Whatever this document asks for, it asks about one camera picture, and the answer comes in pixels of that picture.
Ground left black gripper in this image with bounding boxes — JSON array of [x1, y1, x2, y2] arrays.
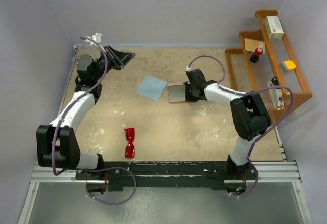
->
[[92, 45, 134, 81]]

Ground pink glasses case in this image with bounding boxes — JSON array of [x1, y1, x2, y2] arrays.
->
[[168, 83, 186, 103]]

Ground blue cleaning cloth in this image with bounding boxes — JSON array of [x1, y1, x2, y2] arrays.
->
[[136, 75, 167, 101]]

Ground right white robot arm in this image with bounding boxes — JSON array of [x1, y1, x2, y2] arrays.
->
[[184, 68, 271, 178]]

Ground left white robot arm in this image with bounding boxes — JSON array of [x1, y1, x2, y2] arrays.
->
[[36, 46, 136, 179]]

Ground red sunglasses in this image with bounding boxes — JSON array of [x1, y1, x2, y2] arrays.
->
[[124, 127, 135, 158]]

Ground tan paper packet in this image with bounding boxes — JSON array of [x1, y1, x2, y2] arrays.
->
[[245, 38, 265, 53]]

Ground red black stamp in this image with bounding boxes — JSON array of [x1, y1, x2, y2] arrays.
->
[[250, 48, 263, 63]]

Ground wooden tiered shelf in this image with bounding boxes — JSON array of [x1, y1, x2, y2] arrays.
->
[[225, 10, 312, 111]]

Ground white black device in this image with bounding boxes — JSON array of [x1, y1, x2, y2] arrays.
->
[[267, 76, 285, 108]]

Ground yellow grey sponge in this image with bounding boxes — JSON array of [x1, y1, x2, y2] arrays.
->
[[279, 60, 296, 72]]

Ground white red box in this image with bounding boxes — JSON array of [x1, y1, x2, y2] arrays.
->
[[264, 16, 284, 39]]

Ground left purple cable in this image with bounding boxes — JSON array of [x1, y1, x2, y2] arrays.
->
[[52, 36, 137, 206]]

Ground purple cable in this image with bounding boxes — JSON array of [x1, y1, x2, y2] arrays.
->
[[52, 36, 137, 206], [188, 55, 295, 198]]

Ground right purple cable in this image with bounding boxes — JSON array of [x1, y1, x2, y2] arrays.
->
[[188, 55, 295, 198]]

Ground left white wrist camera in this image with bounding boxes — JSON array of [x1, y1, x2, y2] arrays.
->
[[89, 33, 102, 46]]

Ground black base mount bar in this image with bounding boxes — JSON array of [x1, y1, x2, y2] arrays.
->
[[76, 161, 258, 192]]

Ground aluminium frame rail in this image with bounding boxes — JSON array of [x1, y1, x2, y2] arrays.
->
[[18, 161, 312, 223]]

